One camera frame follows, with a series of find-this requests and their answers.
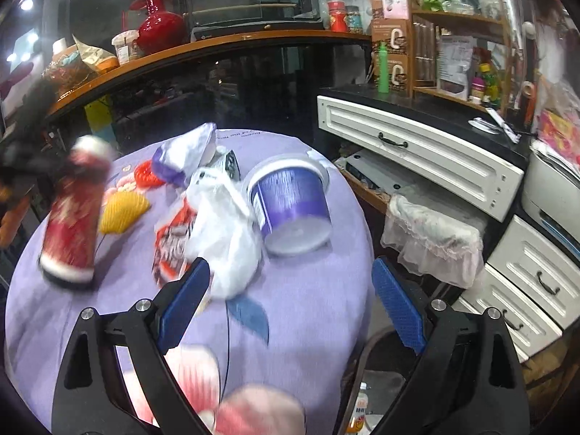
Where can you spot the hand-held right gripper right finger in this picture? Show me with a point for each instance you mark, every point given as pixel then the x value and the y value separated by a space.
pixel 398 303

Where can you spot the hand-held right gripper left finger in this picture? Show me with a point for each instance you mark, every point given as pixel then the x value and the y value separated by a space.
pixel 181 310

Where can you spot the red drink can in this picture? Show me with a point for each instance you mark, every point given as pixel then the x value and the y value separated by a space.
pixel 72 217

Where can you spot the red foam fruit net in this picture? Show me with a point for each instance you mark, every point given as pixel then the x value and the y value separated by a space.
pixel 148 174

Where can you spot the white green milk carton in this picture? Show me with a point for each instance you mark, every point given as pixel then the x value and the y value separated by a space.
pixel 229 161

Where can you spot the red snack wrapper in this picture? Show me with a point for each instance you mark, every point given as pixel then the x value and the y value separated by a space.
pixel 172 244

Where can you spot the white lace cloth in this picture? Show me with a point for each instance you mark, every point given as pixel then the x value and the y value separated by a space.
pixel 430 240

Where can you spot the yellow cardboard box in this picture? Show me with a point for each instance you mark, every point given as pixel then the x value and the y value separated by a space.
pixel 97 118

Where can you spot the gold patterned packet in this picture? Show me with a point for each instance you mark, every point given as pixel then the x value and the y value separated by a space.
pixel 68 75

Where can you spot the white plastic bag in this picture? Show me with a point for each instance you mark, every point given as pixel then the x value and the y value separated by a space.
pixel 222 235

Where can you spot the small white drawer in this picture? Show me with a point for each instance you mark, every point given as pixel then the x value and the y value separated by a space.
pixel 507 317
pixel 539 272

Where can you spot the crumpled snack bag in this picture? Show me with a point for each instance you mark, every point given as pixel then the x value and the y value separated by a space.
pixel 88 54

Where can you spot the yellow foam fruit net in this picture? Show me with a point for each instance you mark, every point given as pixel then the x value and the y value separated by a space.
pixel 122 213

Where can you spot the orange drink bottle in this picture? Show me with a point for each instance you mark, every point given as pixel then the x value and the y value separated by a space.
pixel 358 412

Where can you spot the orange noodle bowl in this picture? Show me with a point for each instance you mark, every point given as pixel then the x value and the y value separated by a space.
pixel 108 65

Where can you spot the labelled plastic cup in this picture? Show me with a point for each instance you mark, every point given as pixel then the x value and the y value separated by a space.
pixel 126 50

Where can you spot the long white drawer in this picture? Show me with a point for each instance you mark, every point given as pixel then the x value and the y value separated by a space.
pixel 430 163

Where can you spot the purple plastic tub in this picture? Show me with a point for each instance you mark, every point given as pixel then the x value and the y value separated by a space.
pixel 290 199

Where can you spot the purple white plastic packet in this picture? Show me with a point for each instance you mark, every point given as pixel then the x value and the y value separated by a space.
pixel 181 154

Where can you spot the red glass vase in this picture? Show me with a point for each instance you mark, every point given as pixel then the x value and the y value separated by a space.
pixel 158 31

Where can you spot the white printer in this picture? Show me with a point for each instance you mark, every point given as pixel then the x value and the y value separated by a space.
pixel 553 199

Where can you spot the brown printed carton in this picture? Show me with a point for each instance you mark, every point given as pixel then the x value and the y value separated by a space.
pixel 401 36
pixel 402 77

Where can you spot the green plastic bottle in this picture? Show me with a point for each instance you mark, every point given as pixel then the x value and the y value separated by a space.
pixel 383 70

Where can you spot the pink yellow printed packets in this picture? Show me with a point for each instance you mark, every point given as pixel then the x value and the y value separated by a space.
pixel 559 133

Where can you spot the wood-trimmed glass counter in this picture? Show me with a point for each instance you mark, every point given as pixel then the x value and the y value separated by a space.
pixel 253 86

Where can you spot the yellow condiment bottle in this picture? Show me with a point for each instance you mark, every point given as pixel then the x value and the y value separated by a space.
pixel 488 81

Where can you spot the printed paper sign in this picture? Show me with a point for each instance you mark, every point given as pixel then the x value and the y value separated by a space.
pixel 455 63

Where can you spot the glass display case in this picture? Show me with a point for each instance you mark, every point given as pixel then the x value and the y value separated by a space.
pixel 253 0

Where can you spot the patterned jar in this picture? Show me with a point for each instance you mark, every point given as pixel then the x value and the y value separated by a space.
pixel 355 20

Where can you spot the wooden shelf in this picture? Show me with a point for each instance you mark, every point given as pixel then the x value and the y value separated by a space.
pixel 453 17

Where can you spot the red canister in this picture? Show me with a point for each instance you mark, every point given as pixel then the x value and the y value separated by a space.
pixel 337 16

